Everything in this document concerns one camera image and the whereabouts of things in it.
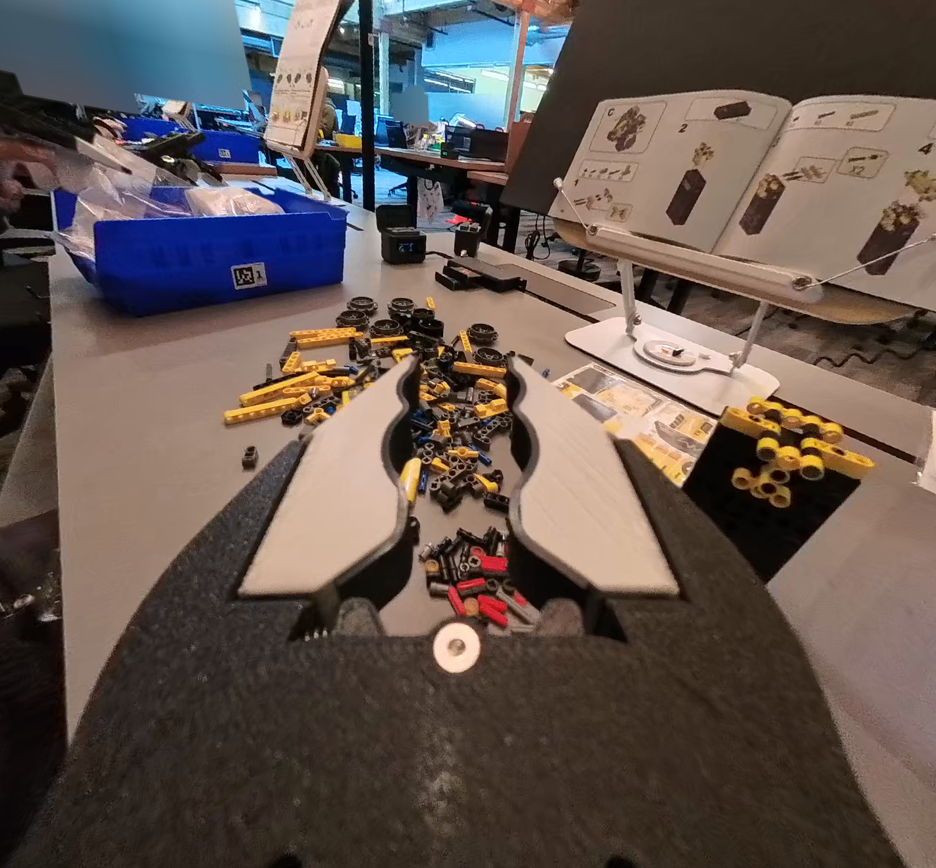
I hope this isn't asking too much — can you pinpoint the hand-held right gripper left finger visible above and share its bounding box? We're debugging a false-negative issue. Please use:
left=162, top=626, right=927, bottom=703
left=237, top=356, right=423, bottom=628

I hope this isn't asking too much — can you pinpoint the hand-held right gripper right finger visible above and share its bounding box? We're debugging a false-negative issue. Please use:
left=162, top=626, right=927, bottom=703
left=506, top=356, right=681, bottom=600

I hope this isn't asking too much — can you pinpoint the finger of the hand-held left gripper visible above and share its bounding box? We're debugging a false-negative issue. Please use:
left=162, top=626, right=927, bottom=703
left=72, top=135, right=136, bottom=176

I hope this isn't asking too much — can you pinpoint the blue storage bin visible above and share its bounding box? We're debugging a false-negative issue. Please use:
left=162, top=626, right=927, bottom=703
left=51, top=184, right=350, bottom=318
left=123, top=115, right=262, bottom=167

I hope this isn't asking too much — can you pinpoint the pile of yellow grey bricks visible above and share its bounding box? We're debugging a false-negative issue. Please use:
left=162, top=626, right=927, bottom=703
left=223, top=295, right=558, bottom=515

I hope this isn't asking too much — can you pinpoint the pile of black red pins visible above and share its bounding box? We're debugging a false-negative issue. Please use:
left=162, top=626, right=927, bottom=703
left=418, top=526, right=544, bottom=636

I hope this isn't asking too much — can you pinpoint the black block with yellow beams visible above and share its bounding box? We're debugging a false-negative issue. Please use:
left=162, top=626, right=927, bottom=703
left=682, top=396, right=876, bottom=585

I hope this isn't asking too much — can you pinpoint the person's left hand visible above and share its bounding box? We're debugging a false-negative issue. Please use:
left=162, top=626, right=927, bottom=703
left=0, top=138, right=58, bottom=212

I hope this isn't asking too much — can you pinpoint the yellow sticker sheet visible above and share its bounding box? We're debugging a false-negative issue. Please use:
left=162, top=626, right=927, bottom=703
left=552, top=362, right=722, bottom=490

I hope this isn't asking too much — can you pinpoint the group of black toy tyres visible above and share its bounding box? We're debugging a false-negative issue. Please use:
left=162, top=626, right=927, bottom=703
left=336, top=295, right=514, bottom=373

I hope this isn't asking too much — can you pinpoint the booklet display stand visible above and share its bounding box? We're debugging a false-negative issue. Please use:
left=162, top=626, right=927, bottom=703
left=262, top=0, right=361, bottom=197

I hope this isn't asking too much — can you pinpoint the flat black device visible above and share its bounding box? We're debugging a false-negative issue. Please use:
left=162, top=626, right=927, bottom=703
left=434, top=258, right=528, bottom=294

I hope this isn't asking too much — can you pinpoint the black pole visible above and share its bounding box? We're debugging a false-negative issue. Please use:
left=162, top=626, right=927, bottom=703
left=356, top=0, right=378, bottom=212

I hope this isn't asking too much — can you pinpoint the black equipment case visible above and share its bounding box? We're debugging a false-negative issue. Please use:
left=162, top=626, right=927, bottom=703
left=375, top=204, right=428, bottom=266

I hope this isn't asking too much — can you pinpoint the instruction booklet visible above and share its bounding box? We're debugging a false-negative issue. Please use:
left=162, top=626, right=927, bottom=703
left=548, top=91, right=936, bottom=296

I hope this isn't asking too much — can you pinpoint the white book stand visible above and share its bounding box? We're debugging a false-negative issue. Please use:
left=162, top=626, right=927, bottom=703
left=501, top=0, right=936, bottom=398

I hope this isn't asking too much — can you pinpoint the black coiled cable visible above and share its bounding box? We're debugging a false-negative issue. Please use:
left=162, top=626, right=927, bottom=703
left=810, top=340, right=936, bottom=373

